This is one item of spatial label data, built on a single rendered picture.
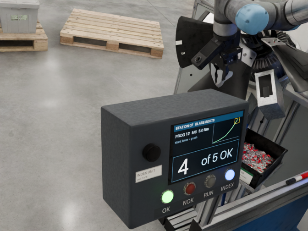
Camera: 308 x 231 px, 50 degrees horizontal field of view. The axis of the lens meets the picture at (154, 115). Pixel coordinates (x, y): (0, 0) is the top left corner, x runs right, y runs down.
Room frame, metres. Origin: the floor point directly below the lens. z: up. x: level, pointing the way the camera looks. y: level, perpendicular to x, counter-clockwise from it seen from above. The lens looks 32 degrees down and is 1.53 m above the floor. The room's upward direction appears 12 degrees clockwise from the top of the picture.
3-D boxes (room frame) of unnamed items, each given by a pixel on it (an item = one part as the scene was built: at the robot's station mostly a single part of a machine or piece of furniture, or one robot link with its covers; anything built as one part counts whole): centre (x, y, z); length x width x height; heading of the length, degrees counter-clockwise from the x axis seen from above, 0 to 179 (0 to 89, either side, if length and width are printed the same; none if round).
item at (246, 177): (0.97, -0.37, 0.85); 0.22 x 0.17 x 0.07; 144
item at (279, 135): (1.66, -0.74, 0.42); 0.04 x 0.04 x 0.83; 38
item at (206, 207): (0.62, -0.18, 0.96); 0.03 x 0.03 x 0.20; 38
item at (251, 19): (0.96, -0.21, 1.32); 0.11 x 0.11 x 0.08; 29
